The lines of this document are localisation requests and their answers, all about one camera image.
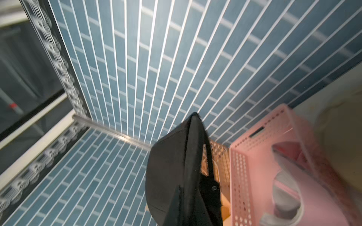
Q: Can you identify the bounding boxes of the black baseball cap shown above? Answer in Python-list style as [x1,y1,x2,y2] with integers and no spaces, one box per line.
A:
[145,112,223,226]

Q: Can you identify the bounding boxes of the pink baseball cap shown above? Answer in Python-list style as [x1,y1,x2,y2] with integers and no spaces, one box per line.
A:
[259,141,349,226]

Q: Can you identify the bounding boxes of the beige baseball cap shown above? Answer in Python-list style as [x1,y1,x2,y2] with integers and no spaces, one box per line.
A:
[314,89,362,192]

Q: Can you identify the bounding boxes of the orange plastic file organizer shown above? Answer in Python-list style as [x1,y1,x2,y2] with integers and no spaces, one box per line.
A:
[210,140,231,226]

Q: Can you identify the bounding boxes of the pink plastic basket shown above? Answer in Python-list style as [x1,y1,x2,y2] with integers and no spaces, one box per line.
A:
[229,104,362,226]

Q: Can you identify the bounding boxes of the floral table mat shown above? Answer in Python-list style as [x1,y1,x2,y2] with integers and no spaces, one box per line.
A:
[293,64,362,125]

